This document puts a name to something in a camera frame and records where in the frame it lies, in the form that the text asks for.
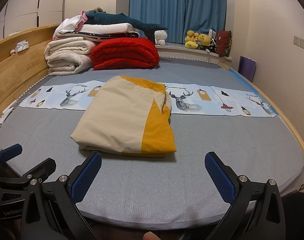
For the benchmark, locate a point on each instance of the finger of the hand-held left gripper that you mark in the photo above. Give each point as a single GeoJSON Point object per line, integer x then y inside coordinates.
{"type": "Point", "coordinates": [42, 166]}
{"type": "Point", "coordinates": [10, 152]}

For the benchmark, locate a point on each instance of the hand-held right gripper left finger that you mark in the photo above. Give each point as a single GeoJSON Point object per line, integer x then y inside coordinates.
{"type": "Point", "coordinates": [86, 178]}

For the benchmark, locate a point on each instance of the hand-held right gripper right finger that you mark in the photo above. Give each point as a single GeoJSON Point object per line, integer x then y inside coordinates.
{"type": "Point", "coordinates": [220, 178]}

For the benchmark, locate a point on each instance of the beige and yellow hooded jacket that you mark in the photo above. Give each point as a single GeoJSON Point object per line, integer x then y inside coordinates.
{"type": "Point", "coordinates": [117, 117]}

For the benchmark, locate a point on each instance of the person's right hand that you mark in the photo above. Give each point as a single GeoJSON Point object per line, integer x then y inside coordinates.
{"type": "Point", "coordinates": [152, 236]}

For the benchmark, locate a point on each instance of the deer printed cloth strip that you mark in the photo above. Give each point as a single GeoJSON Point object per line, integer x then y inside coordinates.
{"type": "Point", "coordinates": [192, 97]}

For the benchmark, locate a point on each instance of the person's dark trouser leg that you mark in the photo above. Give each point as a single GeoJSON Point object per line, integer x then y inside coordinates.
{"type": "Point", "coordinates": [299, 217]}

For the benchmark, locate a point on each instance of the small figurine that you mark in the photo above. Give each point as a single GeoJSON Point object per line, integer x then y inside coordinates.
{"type": "Point", "coordinates": [12, 52]}

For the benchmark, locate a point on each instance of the tissue pack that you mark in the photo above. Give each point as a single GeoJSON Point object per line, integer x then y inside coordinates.
{"type": "Point", "coordinates": [22, 45]}

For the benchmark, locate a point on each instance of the white folded quilt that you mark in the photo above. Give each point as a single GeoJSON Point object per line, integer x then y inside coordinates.
{"type": "Point", "coordinates": [67, 56]}

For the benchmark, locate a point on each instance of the purple bag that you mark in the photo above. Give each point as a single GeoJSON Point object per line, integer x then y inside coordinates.
{"type": "Point", "coordinates": [247, 68]}

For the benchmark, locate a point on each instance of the white bay window ledge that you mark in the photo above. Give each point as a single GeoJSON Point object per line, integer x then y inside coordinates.
{"type": "Point", "coordinates": [192, 52]}

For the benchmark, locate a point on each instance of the red folded quilt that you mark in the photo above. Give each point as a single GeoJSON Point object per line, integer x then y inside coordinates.
{"type": "Point", "coordinates": [124, 52]}

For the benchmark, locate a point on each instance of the black and white striped plush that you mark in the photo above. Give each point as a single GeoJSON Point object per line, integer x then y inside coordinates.
{"type": "Point", "coordinates": [212, 45]}

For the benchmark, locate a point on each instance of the dark red cushion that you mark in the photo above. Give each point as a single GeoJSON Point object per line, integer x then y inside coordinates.
{"type": "Point", "coordinates": [223, 42]}

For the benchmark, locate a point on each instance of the yellow bear plush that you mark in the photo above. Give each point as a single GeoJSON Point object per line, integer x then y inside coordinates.
{"type": "Point", "coordinates": [204, 40]}

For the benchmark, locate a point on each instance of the white and pink cloth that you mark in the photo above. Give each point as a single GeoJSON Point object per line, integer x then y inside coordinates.
{"type": "Point", "coordinates": [69, 25]}

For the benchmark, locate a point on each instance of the yellow duck plush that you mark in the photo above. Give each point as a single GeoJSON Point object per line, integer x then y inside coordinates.
{"type": "Point", "coordinates": [191, 40]}

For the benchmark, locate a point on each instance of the white folded bedding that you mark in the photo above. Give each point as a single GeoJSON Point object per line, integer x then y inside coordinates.
{"type": "Point", "coordinates": [107, 28]}

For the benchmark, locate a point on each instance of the white plush toy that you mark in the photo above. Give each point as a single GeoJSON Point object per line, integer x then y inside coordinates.
{"type": "Point", "coordinates": [160, 37]}

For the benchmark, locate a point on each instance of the white wardrobe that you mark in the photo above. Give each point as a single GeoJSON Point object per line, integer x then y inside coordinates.
{"type": "Point", "coordinates": [29, 0]}

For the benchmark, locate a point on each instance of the dark teal shark plush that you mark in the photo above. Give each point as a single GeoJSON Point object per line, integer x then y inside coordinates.
{"type": "Point", "coordinates": [119, 18]}

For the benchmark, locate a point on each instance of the small brown plush toy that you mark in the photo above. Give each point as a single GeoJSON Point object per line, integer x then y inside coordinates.
{"type": "Point", "coordinates": [99, 9]}

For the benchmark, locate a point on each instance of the blue curtain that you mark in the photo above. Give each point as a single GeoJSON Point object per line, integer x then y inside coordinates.
{"type": "Point", "coordinates": [177, 7]}

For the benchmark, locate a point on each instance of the wooden bed frame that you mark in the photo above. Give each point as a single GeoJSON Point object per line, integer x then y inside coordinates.
{"type": "Point", "coordinates": [19, 75]}

